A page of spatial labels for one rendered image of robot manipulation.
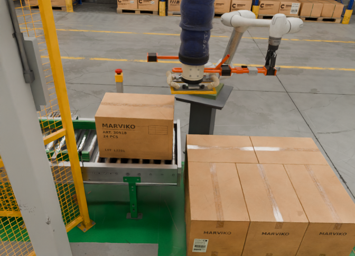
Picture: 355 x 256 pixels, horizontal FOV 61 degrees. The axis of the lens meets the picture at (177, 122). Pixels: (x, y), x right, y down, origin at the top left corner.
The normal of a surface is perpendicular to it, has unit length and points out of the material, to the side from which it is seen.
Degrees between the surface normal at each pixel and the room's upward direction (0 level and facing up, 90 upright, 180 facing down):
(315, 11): 92
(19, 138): 90
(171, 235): 0
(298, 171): 0
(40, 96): 90
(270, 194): 0
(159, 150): 90
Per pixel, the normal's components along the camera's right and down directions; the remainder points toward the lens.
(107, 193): 0.04, -0.84
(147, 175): 0.00, 0.54
